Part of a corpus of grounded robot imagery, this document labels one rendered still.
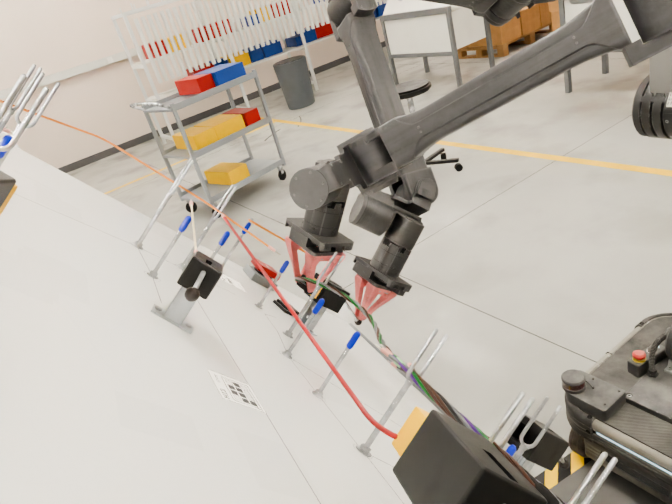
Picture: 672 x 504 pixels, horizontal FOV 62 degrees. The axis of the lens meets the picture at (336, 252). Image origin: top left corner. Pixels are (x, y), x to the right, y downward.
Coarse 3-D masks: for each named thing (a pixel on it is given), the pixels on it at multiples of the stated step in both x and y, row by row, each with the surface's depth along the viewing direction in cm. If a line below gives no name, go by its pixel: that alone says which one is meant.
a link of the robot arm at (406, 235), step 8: (400, 208) 98; (392, 216) 96; (400, 216) 97; (408, 216) 97; (416, 216) 99; (392, 224) 98; (400, 224) 97; (408, 224) 96; (416, 224) 96; (392, 232) 97; (400, 232) 97; (408, 232) 97; (416, 232) 97; (392, 240) 97; (400, 240) 97; (408, 240) 97; (416, 240) 98; (400, 248) 98; (408, 248) 98
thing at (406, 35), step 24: (408, 0) 657; (384, 24) 691; (408, 24) 658; (432, 24) 627; (456, 24) 614; (480, 24) 633; (408, 48) 676; (432, 48) 644; (456, 48) 617; (456, 72) 628
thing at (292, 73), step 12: (288, 60) 742; (300, 60) 732; (276, 72) 743; (288, 72) 733; (300, 72) 737; (288, 84) 742; (300, 84) 743; (288, 96) 753; (300, 96) 749; (312, 96) 761; (300, 108) 758
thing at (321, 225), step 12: (336, 204) 83; (312, 216) 84; (324, 216) 83; (336, 216) 84; (300, 228) 85; (312, 228) 84; (324, 228) 84; (336, 228) 85; (312, 240) 83; (324, 240) 83; (336, 240) 84; (348, 240) 85
